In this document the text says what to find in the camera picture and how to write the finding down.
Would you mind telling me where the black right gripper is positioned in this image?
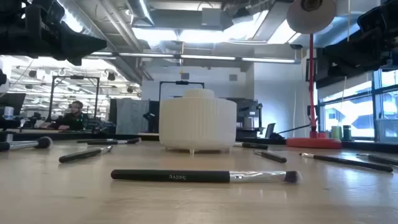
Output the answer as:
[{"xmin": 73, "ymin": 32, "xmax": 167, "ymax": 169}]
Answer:
[{"xmin": 322, "ymin": 0, "xmax": 398, "ymax": 73}]

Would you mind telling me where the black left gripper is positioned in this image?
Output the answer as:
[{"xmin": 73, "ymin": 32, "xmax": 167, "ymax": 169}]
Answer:
[{"xmin": 19, "ymin": 0, "xmax": 108, "ymax": 67}]

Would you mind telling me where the black slim pen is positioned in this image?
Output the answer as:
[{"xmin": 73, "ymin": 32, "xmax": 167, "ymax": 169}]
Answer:
[{"xmin": 76, "ymin": 138, "xmax": 116, "ymax": 144}]

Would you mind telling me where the black makeup brush silver ferrule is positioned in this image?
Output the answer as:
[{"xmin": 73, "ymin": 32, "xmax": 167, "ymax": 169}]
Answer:
[
  {"xmin": 356, "ymin": 152, "xmax": 398, "ymax": 167},
  {"xmin": 86, "ymin": 137, "xmax": 142, "ymax": 146},
  {"xmin": 58, "ymin": 146, "xmax": 114, "ymax": 164},
  {"xmin": 252, "ymin": 149, "xmax": 288, "ymax": 164},
  {"xmin": 233, "ymin": 141, "xmax": 269, "ymax": 151}
]

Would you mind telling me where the fluffy round-head makeup brush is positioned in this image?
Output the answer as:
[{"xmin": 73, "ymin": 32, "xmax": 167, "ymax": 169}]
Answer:
[{"xmin": 0, "ymin": 136, "xmax": 53, "ymax": 152}]

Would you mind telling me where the long thin black makeup brush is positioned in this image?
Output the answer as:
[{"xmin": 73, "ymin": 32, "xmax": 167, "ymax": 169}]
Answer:
[{"xmin": 299, "ymin": 152, "xmax": 394, "ymax": 174}]

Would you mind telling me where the black makeup brush white lettering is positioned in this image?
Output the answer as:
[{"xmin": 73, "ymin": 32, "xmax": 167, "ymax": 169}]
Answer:
[{"xmin": 110, "ymin": 169, "xmax": 300, "ymax": 184}]

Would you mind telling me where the red desk lamp white shade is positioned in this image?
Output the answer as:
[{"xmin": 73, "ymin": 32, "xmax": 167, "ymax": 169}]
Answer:
[{"xmin": 285, "ymin": 0, "xmax": 343, "ymax": 150}]

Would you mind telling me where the person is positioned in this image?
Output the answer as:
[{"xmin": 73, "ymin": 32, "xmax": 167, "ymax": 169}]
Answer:
[{"xmin": 39, "ymin": 100, "xmax": 90, "ymax": 131}]

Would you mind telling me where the dark cylindrical cup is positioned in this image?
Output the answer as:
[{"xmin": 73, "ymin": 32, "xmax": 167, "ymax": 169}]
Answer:
[{"xmin": 342, "ymin": 124, "xmax": 353, "ymax": 141}]

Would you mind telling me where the black computer monitor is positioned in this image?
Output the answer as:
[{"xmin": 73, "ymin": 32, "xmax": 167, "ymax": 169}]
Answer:
[{"xmin": 0, "ymin": 92, "xmax": 27, "ymax": 118}]

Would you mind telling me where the green cup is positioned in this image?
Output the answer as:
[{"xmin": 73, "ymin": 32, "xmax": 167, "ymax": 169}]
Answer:
[{"xmin": 330, "ymin": 125, "xmax": 343, "ymax": 140}]

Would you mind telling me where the grey cloth panel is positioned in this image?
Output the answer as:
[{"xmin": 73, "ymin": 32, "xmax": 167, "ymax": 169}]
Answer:
[{"xmin": 115, "ymin": 98, "xmax": 150, "ymax": 136}]

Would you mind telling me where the clear plastic bin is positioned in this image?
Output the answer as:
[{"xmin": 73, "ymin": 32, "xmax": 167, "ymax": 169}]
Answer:
[{"xmin": 375, "ymin": 118, "xmax": 398, "ymax": 144}]

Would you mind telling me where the white cup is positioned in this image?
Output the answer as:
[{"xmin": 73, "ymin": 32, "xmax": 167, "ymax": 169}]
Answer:
[{"xmin": 3, "ymin": 106, "xmax": 15, "ymax": 121}]

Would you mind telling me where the dark office chair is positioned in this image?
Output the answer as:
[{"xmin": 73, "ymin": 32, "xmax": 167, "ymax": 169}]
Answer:
[{"xmin": 264, "ymin": 122, "xmax": 277, "ymax": 139}]

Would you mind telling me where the black machine workstation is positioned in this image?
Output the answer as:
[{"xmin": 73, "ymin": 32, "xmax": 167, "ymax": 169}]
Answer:
[{"xmin": 226, "ymin": 97, "xmax": 264, "ymax": 138}]

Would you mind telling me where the long ceiling light strip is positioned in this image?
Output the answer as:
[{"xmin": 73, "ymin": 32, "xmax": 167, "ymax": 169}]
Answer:
[{"xmin": 89, "ymin": 51, "xmax": 302, "ymax": 65}]

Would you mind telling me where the white ribbed round organizer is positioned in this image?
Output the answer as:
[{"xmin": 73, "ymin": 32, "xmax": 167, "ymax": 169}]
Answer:
[{"xmin": 158, "ymin": 88, "xmax": 238, "ymax": 153}]

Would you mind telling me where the tall black metal frame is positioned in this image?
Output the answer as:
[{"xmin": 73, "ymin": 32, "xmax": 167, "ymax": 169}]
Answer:
[{"xmin": 45, "ymin": 75, "xmax": 101, "ymax": 123}]

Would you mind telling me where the black frame with camera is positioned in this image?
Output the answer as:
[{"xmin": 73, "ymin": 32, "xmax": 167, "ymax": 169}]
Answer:
[{"xmin": 159, "ymin": 80, "xmax": 205, "ymax": 102}]

